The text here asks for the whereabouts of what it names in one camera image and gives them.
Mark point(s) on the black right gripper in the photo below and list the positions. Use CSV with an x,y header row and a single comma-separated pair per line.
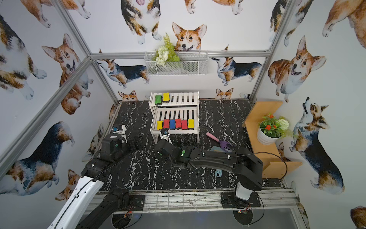
x,y
161,143

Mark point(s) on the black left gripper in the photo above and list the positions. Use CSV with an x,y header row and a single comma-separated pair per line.
x,y
131,143

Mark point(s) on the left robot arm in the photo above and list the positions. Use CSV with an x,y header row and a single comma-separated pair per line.
x,y
115,147

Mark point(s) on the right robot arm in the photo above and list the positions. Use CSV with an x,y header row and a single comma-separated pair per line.
x,y
247,167

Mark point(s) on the blue eraser lower shelf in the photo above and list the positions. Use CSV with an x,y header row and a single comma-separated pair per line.
x,y
172,124

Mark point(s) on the white wooden two-tier shelf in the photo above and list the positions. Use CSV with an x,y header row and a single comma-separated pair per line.
x,y
182,105

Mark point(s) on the dark green eraser upper shelf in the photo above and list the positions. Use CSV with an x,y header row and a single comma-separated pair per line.
x,y
158,100

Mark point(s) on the yellow eraser upper shelf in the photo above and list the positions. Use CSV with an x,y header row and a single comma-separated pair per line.
x,y
166,97

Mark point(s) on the red eraser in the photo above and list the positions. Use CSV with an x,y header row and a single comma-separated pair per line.
x,y
184,124
166,124
178,123

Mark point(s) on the yellow eraser lower left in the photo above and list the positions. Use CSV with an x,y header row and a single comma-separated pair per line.
x,y
159,125

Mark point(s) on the yellow eraser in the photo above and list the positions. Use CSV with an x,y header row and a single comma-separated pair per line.
x,y
190,124
159,125

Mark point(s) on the yellow eraser lower right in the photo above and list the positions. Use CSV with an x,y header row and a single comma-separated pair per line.
x,y
190,124

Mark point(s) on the teal dustpan with brush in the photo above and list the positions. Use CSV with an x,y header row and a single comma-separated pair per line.
x,y
218,172

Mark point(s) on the artificial fern and white flowers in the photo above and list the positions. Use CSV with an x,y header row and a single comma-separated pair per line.
x,y
166,53

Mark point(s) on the white pot red flowers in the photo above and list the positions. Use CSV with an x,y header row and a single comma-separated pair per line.
x,y
271,129

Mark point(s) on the wooden corner stand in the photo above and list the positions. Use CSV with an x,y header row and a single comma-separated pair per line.
x,y
264,146

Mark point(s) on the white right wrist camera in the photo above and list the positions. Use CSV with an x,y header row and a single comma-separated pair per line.
x,y
164,134

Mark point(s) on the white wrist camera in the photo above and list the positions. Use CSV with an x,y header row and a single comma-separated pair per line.
x,y
121,130
164,134

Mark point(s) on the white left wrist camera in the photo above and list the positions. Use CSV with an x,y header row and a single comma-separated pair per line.
x,y
121,130

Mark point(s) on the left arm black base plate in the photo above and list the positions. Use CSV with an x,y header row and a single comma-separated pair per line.
x,y
132,203

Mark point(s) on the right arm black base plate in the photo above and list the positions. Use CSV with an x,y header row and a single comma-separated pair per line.
x,y
230,200

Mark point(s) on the white wire wall basket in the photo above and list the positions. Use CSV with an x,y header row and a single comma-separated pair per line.
x,y
190,63

